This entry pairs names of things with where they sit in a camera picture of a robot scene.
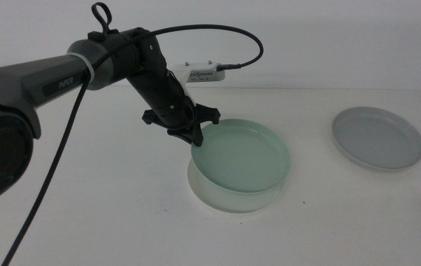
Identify white shallow bowl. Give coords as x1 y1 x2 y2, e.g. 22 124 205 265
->
187 157 287 215

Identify black strap loop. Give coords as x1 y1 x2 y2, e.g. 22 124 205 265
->
90 1 113 35

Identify grey shallow bowl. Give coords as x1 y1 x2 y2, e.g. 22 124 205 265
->
331 106 421 172

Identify pale green shallow bowl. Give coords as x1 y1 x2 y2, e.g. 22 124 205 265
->
190 117 292 195

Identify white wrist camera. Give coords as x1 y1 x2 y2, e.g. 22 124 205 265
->
168 61 227 100

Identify black braided cable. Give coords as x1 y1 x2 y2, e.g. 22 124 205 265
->
1 24 264 266

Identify white cable tie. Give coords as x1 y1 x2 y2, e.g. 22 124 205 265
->
65 52 96 83

